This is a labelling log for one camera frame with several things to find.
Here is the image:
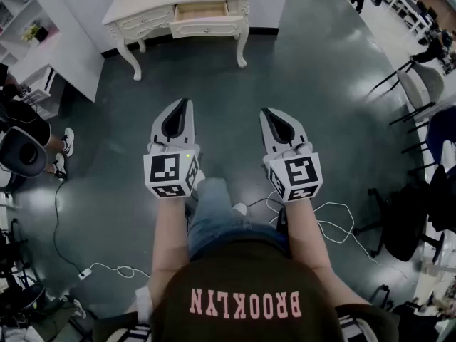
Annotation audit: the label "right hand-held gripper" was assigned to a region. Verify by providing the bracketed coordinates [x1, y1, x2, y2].
[259, 107, 323, 204]

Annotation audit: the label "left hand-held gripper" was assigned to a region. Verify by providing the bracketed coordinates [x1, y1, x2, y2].
[143, 98, 206, 200]

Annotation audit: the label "large cream drawer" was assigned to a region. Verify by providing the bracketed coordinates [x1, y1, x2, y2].
[170, 0, 244, 40]

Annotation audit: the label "person's left forearm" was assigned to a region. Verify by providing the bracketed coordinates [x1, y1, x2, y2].
[150, 190, 190, 291]

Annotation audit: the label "person's right forearm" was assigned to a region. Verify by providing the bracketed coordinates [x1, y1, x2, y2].
[286, 195, 371, 311]

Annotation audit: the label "small cream drawer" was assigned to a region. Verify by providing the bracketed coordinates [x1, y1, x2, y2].
[120, 6, 175, 32]

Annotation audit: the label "black hip-worn device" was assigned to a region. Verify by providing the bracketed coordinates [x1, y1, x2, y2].
[276, 207, 289, 235]

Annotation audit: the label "person's blue jeans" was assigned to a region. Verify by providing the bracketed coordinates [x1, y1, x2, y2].
[187, 177, 289, 258]

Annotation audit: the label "white shelf cabinet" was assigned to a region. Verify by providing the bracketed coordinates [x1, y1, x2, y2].
[0, 0, 105, 119]

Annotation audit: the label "grey chair with black legs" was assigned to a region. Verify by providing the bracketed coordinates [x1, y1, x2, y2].
[366, 60, 447, 135]

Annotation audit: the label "person's dark printed t-shirt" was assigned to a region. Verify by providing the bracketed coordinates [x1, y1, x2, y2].
[149, 239, 400, 342]

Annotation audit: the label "black office chair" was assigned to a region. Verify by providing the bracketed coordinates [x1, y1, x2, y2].
[352, 182, 447, 264]

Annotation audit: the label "blue chair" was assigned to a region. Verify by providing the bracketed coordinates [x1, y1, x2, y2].
[424, 105, 456, 178]

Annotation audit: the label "yellow plant in black pot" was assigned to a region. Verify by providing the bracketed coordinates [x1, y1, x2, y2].
[20, 23, 49, 44]

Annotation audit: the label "white desk frames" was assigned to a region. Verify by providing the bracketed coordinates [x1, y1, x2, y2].
[388, 0, 440, 36]

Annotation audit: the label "white fabric piece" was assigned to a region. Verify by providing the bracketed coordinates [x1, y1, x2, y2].
[135, 285, 155, 326]

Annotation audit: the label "long looped white cable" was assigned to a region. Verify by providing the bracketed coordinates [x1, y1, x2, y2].
[267, 190, 380, 265]

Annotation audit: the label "thin white cable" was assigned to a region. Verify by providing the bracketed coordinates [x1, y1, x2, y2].
[90, 261, 151, 279]

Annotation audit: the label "black floor cable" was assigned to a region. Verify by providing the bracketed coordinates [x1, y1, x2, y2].
[52, 176, 86, 274]

